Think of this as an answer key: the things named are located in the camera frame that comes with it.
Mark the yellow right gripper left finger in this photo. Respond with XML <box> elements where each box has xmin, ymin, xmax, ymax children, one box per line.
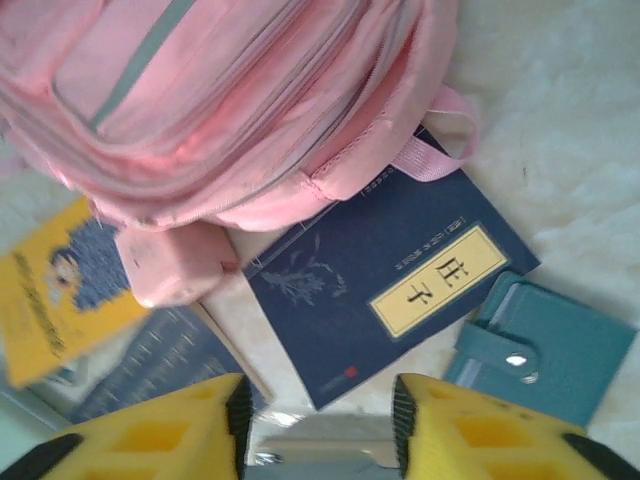
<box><xmin>0</xmin><ymin>372</ymin><xmax>254</xmax><ymax>480</ymax></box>

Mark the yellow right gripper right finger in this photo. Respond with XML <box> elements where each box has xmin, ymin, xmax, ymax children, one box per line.
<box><xmin>391</xmin><ymin>372</ymin><xmax>640</xmax><ymax>480</ymax></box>

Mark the navy book with white text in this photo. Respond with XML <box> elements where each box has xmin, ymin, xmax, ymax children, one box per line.
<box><xmin>68</xmin><ymin>303</ymin><xmax>275</xmax><ymax>425</ymax></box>

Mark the teal snap-closure notebook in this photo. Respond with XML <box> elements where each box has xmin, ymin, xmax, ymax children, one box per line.
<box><xmin>443</xmin><ymin>271</ymin><xmax>640</xmax><ymax>430</ymax></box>

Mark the pale grey thin booklet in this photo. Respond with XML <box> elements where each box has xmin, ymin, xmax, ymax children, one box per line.
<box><xmin>0</xmin><ymin>349</ymin><xmax>89</xmax><ymax>446</ymax></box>

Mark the light green notebook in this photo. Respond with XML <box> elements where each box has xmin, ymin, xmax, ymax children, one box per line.
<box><xmin>247</xmin><ymin>410</ymin><xmax>401</xmax><ymax>480</ymax></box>

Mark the yellow cartoon cover book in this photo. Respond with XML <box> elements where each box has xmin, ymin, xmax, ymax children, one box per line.
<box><xmin>0</xmin><ymin>196</ymin><xmax>152</xmax><ymax>390</ymax></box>

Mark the navy book with yellow label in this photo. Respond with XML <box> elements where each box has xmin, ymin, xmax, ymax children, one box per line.
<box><xmin>241</xmin><ymin>124</ymin><xmax>544</xmax><ymax>412</ymax></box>

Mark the pink backpack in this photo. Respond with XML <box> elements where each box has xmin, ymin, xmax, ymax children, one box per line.
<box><xmin>0</xmin><ymin>0</ymin><xmax>482</xmax><ymax>309</ymax></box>

